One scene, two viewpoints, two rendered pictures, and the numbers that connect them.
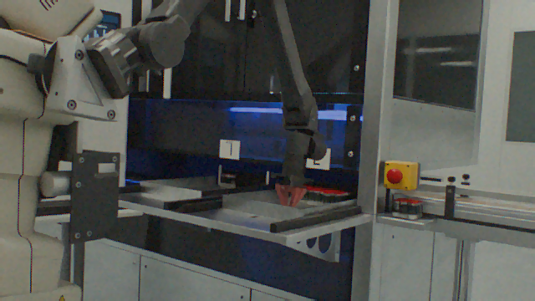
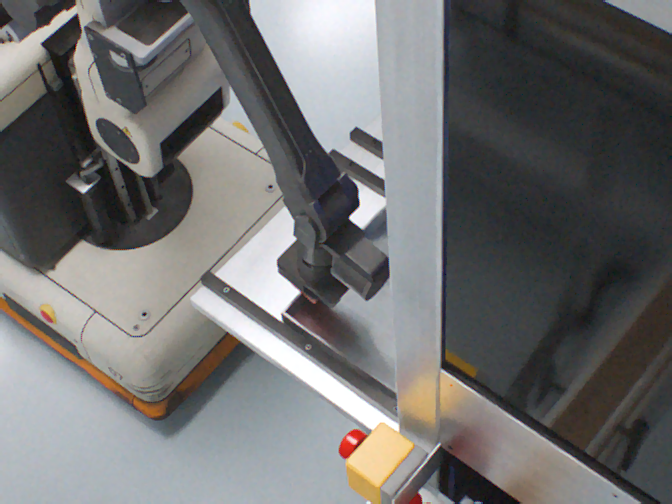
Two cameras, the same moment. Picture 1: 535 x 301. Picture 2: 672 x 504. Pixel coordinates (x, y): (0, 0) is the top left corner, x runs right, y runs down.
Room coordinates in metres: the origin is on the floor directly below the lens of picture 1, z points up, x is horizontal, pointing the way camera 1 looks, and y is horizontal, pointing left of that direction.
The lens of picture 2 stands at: (1.43, -0.97, 2.34)
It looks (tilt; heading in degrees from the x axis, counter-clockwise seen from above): 55 degrees down; 98
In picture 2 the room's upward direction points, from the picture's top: 7 degrees counter-clockwise
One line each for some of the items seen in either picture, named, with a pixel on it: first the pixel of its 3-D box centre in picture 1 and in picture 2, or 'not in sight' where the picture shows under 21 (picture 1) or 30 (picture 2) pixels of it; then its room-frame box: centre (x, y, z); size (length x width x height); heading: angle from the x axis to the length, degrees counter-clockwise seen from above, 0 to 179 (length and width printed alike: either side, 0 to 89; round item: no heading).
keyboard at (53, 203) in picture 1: (67, 206); not in sight; (1.61, 0.62, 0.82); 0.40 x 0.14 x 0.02; 132
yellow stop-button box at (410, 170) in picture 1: (401, 175); (386, 469); (1.36, -0.37, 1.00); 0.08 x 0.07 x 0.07; 143
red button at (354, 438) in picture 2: (394, 176); (357, 447); (1.33, -0.34, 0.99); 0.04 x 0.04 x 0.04; 53
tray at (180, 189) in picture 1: (209, 187); not in sight; (1.62, 0.18, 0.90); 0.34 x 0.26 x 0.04; 143
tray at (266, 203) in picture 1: (298, 202); (433, 319); (1.42, -0.09, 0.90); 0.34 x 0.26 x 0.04; 143
